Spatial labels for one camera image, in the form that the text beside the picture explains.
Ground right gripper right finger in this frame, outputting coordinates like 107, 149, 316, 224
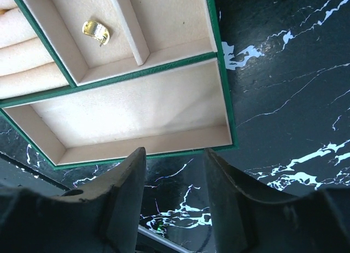
203, 148, 349, 252

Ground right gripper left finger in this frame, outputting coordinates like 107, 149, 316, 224
1, 147, 146, 252

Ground small green jewelry tray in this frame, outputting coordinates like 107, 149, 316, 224
1, 0, 237, 168

